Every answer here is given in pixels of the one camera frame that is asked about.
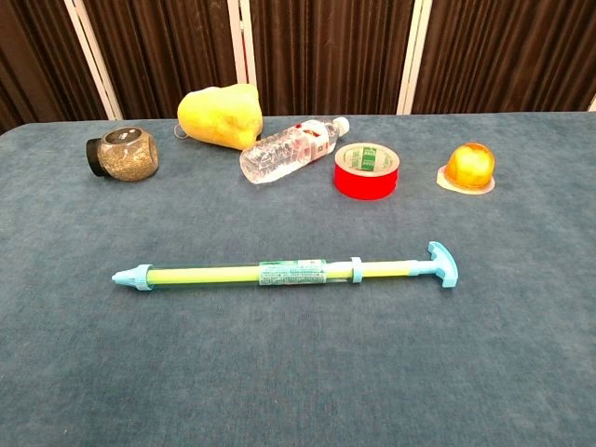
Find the long green blue pump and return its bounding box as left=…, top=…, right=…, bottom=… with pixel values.
left=146, top=240, right=460, bottom=291

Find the clear plastic water bottle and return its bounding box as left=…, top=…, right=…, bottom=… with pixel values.
left=238, top=115, right=351, bottom=186

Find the red tape roll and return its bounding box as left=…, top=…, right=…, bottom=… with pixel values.
left=333, top=142, right=400, bottom=201

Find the yellow plush toy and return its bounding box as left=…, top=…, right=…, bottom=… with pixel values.
left=173, top=83, right=264, bottom=152

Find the blue tablecloth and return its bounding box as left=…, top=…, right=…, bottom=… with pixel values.
left=0, top=111, right=596, bottom=447

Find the brown folding screen panel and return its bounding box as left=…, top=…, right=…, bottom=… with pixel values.
left=76, top=0, right=248, bottom=120
left=0, top=0, right=113, bottom=134
left=239, top=0, right=423, bottom=117
left=404, top=0, right=596, bottom=115

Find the orange fruit jelly cup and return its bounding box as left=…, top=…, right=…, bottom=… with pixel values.
left=436, top=142, right=496, bottom=193

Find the glass jar with black lid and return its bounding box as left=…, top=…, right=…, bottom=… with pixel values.
left=85, top=127, right=160, bottom=183

